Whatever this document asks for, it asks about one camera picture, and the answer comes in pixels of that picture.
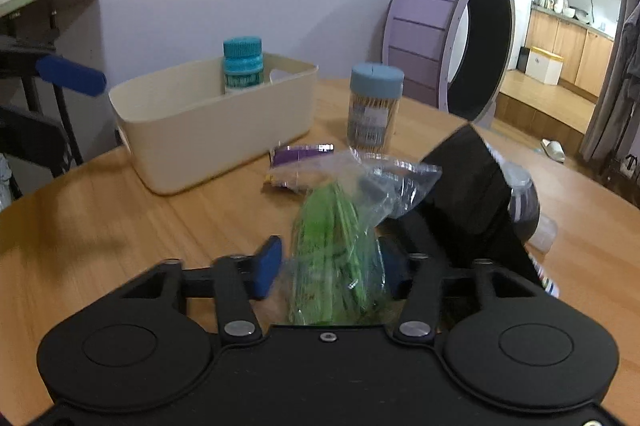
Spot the white bottle with blue print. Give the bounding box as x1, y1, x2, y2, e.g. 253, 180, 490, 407
529, 255, 562, 298

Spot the clear bag of green sticks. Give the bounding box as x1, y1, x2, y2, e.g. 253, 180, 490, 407
272, 150, 443, 327

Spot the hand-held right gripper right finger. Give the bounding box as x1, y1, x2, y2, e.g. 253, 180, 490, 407
380, 237, 548, 350

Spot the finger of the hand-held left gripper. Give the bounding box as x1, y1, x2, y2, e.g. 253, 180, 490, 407
0, 48, 107, 97

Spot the teal capped medicine bottle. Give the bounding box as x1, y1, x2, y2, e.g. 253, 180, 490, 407
221, 36, 265, 96

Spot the black cloth sleeve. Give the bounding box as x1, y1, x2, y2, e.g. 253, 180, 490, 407
419, 123, 547, 288

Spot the purple cat exercise wheel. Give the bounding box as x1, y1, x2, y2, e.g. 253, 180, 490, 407
381, 0, 517, 127

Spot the black chair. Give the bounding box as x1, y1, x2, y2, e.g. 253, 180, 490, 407
0, 76, 84, 202

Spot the purple snack packet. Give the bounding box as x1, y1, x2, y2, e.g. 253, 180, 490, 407
261, 143, 335, 192

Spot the white box with yellow lid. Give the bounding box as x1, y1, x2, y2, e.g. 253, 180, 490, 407
525, 47, 564, 86

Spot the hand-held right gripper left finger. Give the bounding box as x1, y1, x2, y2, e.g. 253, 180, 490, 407
117, 235, 284, 348

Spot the toothpick jar with blue lid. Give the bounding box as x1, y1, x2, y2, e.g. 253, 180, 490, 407
347, 62, 405, 153

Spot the beige plastic container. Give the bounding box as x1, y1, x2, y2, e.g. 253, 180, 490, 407
108, 52, 319, 197

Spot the white slipper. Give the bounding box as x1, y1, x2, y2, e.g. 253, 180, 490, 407
540, 138, 566, 164

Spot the wooden kitchen base cabinet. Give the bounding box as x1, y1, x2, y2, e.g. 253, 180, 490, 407
525, 3, 617, 101

